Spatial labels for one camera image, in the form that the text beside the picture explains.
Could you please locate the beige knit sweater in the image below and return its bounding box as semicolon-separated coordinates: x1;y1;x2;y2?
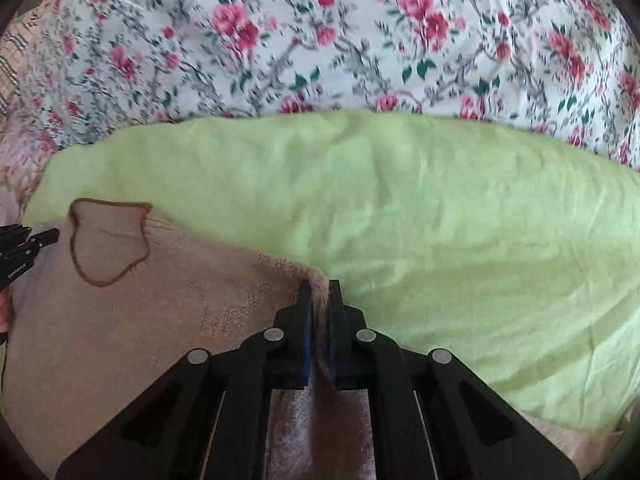
0;198;624;480

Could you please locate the light green bed sheet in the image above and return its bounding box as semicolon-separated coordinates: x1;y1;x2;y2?
25;112;639;431

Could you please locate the plaid pillow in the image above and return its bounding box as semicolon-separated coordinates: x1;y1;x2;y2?
0;9;40;117

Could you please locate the rose floral bedspread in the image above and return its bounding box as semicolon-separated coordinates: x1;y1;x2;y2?
1;0;639;222

